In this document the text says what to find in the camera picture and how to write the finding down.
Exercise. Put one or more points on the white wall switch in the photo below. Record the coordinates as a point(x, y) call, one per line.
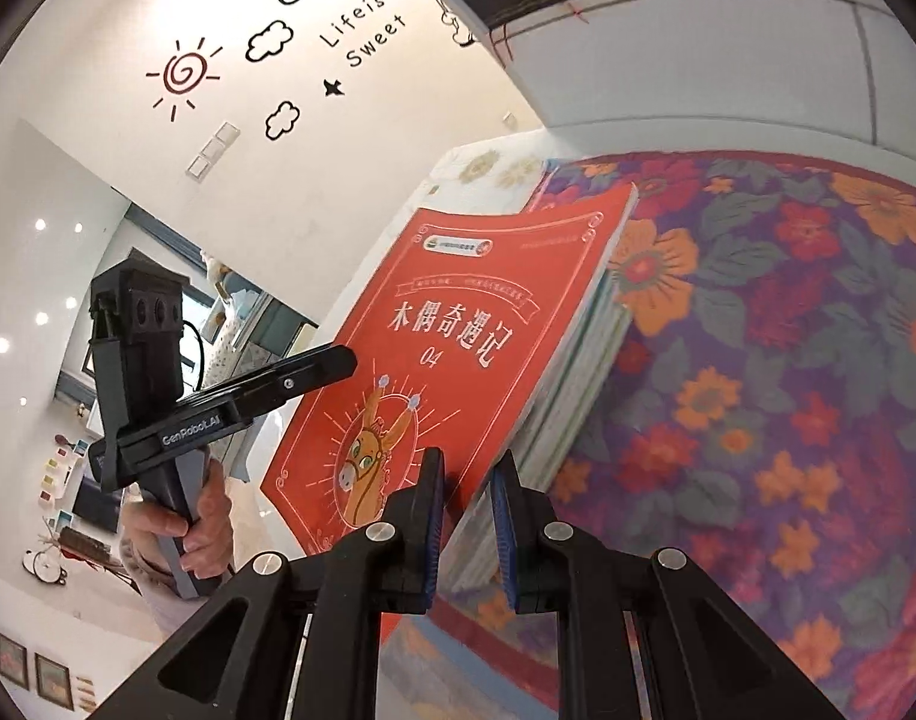
point(222, 140)
point(198, 166)

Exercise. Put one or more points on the black star decal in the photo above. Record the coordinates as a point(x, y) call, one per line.
point(335, 88)

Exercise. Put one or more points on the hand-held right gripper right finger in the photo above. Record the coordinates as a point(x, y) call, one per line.
point(504, 540)

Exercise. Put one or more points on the red thread tassel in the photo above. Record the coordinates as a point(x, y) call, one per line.
point(578, 13)
point(503, 41)

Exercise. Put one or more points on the black outline cloud decal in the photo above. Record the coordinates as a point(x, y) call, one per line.
point(269, 41)

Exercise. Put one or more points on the white bookshelf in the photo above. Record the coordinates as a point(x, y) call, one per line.
point(690, 67)

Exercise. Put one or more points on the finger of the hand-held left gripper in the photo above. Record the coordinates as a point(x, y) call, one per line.
point(300, 379)

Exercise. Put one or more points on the red book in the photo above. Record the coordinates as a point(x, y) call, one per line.
point(465, 300)

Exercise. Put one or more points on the floral quilted mat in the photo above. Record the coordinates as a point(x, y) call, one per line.
point(765, 390)

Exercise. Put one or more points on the person's left hand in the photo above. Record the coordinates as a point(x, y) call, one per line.
point(214, 525)

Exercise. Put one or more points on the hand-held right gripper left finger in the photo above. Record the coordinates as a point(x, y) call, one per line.
point(432, 540)

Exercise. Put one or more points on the black wall lettering decal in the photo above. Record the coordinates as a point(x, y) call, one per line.
point(364, 30)

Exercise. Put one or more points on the framed picture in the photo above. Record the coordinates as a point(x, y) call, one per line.
point(54, 681)
point(12, 660)

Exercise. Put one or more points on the stack of thin books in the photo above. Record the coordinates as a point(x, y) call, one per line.
point(578, 390)

